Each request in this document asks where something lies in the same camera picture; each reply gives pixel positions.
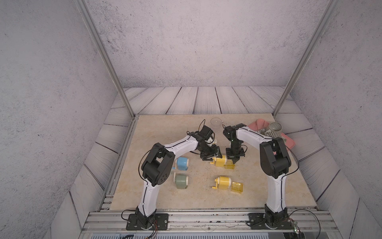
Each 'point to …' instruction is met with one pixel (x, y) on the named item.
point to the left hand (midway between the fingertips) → (220, 159)
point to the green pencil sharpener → (181, 181)
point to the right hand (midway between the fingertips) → (233, 161)
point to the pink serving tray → (259, 125)
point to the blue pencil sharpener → (182, 163)
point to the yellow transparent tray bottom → (237, 187)
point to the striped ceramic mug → (274, 129)
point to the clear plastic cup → (216, 121)
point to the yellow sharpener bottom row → (223, 182)
